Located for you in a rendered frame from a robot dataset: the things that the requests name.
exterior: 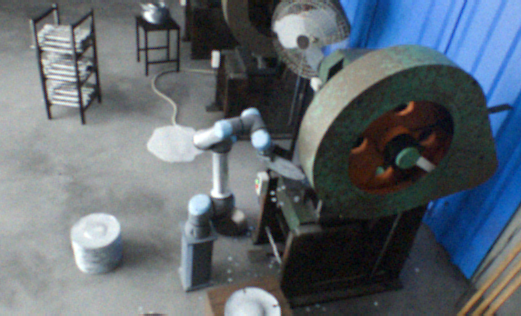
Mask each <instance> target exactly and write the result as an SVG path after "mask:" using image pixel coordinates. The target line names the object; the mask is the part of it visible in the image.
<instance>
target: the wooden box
mask: <svg viewBox="0 0 521 316"><path fill-rule="evenodd" d="M246 288H258V289H261V290H264V291H267V292H268V293H270V294H271V295H272V296H273V297H274V299H275V300H276V302H277V305H273V307H274V308H276V307H277V306H278V307H279V309H280V316H293V314H292V311H291V309H290V307H289V305H287V304H286V301H285V299H284V295H283V293H282V291H281V289H280V287H279V285H278V283H277V281H276V278H275V276H270V277H266V278H261V279H257V280H252V281H248V282H244V283H239V284H234V285H230V286H226V287H221V288H216V289H212V290H208V291H206V300H205V312H204V316H226V315H225V307H226V303H227V301H228V298H229V297H230V296H231V295H232V294H233V293H234V292H235V291H237V290H239V289H244V291H243V292H244V293H247V291H246V290H245V289H246Z"/></svg>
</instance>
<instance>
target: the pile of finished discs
mask: <svg viewBox="0 0 521 316"><path fill-rule="evenodd" d="M245 290H246V291H247V293H244V292H243V291H244V289H239V290H237V291H235V292H234V293H233V294H232V295H231V296H230V297H229V298H228V301H227V303H226V307H225V315H226V316H280V309H279V307H278V306H277V307H276V308H274V307H273V305H277V302H276V300H275V299H274V297H273V296H272V295H271V294H270V293H268V292H267V291H264V290H261V289H258V288H246V289H245Z"/></svg>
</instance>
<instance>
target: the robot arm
mask: <svg viewBox="0 0 521 316"><path fill-rule="evenodd" d="M248 132H249V133H250V135H251V137H252V142H253V145H254V146H255V148H257V149H258V151H257V154H258V155H261V156H265V157H269V158H270V162H271V163H275V162H276V161H277V159H278V157H280V158H284V159H286V161H291V157H292V155H293V152H292V151H290V150H287V149H285V148H281V147H280V146H279V145H278V144H275V145H274V143H273V140H272V139H271V138H270V136H269V133H268V131H267V129H266V127H265V125H263V123H262V119H261V116H260V115H259V113H258V111H257V110H256V109H249V110H247V111H245V112H243V113H242V116H240V117H236V118H231V119H226V120H220V122H217V123H216V124H215V126H213V127H211V128H207V129H201V130H199V131H197V132H195V133H194V134H193V136H192V144H193V146H194V147H195V148H196V149H197V150H200V151H211V152H212V153H213V185H214V188H213V189H212V190H211V195H210V196H207V195H202V194H199V195H196V196H194V197H193V198H192V199H191V200H190V205H189V219H188V221H187V224H186V227H185V231H186V234H187V235H188V236H189V237H191V238H193V239H204V238H206V237H208V236H209V235H210V233H211V224H210V220H209V217H212V216H215V215H218V214H221V213H225V212H229V211H231V210H233V209H234V207H235V195H234V193H233V192H232V191H231V189H230V188H229V153H230V152H231V151H232V145H235V144H236V135H238V134H243V133H248ZM276 156H278V157H276Z"/></svg>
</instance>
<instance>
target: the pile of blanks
mask: <svg viewBox="0 0 521 316"><path fill-rule="evenodd" d="M71 240H72V238H71ZM74 240H75V239H74ZM74 240H72V241H73V248H74V251H75V256H76V262H77V264H78V266H79V267H80V268H81V269H82V270H83V271H85V272H87V273H88V274H98V273H100V274H103V273H106V272H109V271H111V270H113V269H114V268H116V267H117V266H118V265H119V263H120V262H121V259H122V255H123V254H122V253H123V252H122V239H121V238H120V230H119V234H118V236H117V238H116V239H115V240H114V241H113V242H112V243H110V244H109V245H107V246H106V245H105V246H104V247H101V248H97V249H86V248H83V247H80V246H78V245H77V244H76V242H75V241H74Z"/></svg>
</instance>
